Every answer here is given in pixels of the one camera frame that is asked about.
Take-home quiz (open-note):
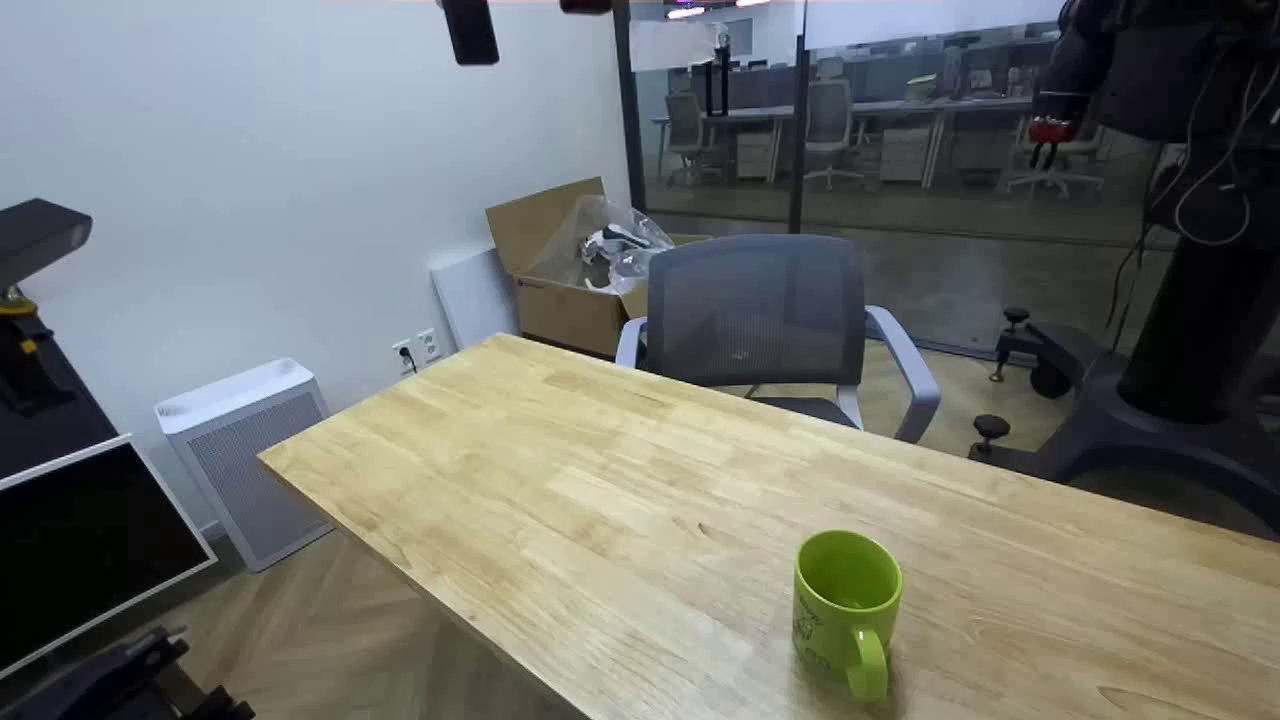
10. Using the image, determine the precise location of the red small object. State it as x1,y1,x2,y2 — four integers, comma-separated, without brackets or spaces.
1023,114,1080,152

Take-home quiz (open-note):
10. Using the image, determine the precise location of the brown cardboard box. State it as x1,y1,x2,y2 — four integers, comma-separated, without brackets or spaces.
485,177,653,359

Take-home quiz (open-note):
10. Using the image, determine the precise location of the grey mesh office chair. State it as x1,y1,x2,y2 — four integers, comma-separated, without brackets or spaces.
611,231,945,448

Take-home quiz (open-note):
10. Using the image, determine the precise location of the white flat panel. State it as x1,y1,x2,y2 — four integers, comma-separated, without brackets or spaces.
424,240,520,353

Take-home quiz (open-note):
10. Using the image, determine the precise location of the clear plastic wrap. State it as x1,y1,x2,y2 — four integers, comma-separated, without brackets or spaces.
564,195,676,296

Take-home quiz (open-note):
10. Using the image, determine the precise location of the white thin cable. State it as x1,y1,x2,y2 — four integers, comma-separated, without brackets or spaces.
1167,23,1270,252

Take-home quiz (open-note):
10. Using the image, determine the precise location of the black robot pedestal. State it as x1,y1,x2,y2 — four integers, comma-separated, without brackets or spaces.
967,0,1280,538

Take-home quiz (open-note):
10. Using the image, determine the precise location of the black tripod head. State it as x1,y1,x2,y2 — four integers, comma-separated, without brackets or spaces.
0,623,258,720

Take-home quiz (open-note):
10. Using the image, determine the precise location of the green ceramic mug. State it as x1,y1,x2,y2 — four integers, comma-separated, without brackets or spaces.
794,526,908,707

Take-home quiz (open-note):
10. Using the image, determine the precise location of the white office desk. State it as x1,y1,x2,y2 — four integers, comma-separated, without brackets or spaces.
844,88,1048,190

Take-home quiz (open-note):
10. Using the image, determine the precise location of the black round knob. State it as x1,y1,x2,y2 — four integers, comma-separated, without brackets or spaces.
967,412,1015,466

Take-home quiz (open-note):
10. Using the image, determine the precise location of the black stand yellow band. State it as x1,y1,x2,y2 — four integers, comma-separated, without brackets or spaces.
0,283,81,417

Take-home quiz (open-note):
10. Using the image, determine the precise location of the black monitor white frame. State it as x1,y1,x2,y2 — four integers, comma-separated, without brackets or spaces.
0,390,222,685

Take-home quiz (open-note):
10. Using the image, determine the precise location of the white air purifier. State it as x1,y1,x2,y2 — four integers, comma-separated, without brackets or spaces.
151,353,337,576

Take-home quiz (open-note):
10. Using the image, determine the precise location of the black camera head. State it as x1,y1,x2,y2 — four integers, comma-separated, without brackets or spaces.
0,195,98,293

